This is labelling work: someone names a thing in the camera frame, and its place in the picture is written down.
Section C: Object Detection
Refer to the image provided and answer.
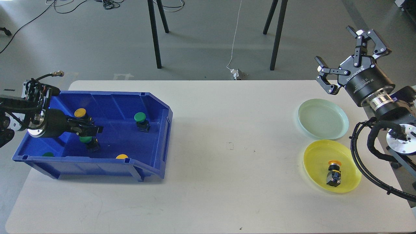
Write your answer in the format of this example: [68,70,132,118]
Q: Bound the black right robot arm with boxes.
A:
[315,26,416,202]

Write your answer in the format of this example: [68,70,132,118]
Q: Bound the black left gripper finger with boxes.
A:
[67,117,94,128]
[69,125,103,137]

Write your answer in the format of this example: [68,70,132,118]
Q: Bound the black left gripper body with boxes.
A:
[27,109,68,138]

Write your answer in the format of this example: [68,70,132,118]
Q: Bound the black tripod leg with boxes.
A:
[263,0,288,71]
[147,0,169,69]

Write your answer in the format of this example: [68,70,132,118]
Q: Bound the white power cable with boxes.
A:
[227,0,243,70]

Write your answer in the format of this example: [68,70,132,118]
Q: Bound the light green plastic plate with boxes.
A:
[296,99,349,140]

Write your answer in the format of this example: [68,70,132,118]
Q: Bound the green push button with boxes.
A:
[42,152,54,157]
[134,112,150,132]
[79,136,100,153]

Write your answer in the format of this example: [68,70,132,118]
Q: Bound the black tripod leg left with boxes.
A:
[147,0,169,69]

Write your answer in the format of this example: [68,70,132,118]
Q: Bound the yellow push button front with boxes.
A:
[116,154,129,159]

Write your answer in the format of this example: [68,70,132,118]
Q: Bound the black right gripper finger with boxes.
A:
[346,25,391,67]
[314,56,351,95]

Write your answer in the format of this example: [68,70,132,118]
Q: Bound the black floor cables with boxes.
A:
[0,0,186,55]

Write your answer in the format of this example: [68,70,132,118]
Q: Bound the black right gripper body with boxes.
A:
[338,55,395,107]

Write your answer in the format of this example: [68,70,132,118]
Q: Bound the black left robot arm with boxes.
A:
[0,71,103,146]

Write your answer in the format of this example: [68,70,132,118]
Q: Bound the yellow push button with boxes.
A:
[116,154,129,159]
[326,160,342,188]
[74,108,94,123]

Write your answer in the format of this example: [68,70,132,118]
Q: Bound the white power plug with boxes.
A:
[230,69,248,81]

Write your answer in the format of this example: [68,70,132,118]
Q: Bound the black tripod leg right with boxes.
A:
[263,0,288,71]

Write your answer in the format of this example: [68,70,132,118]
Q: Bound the blue plastic storage bin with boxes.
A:
[12,91,173,182]

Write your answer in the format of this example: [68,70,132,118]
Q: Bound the yellow plastic plate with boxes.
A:
[303,139,362,193]

